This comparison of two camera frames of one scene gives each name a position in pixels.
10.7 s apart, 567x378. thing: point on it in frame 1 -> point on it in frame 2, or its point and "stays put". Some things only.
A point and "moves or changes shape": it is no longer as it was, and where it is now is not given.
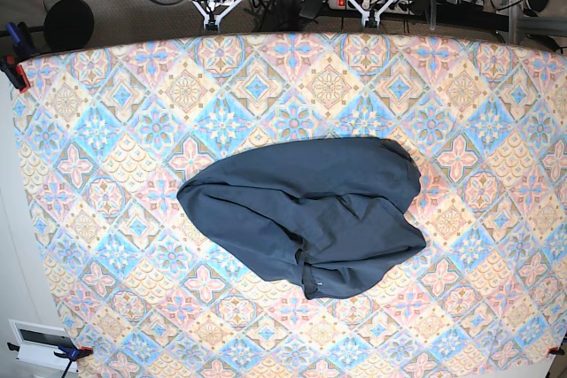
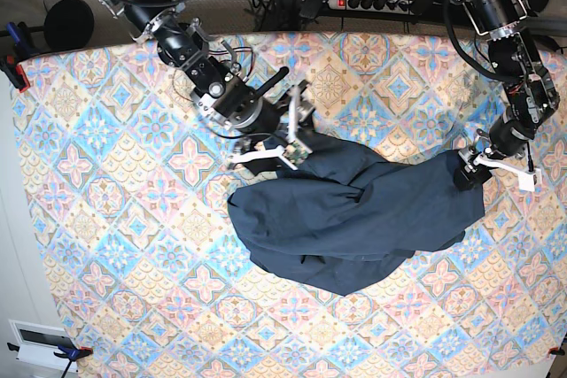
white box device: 37,343 stays put
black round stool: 68,25 stays put
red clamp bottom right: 555,351 stays put
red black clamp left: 15,73 stays put
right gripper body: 370,11 -> 502,146
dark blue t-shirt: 333,214 moves or changes shape
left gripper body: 214,9 -> 251,111
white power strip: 373,3 stays put
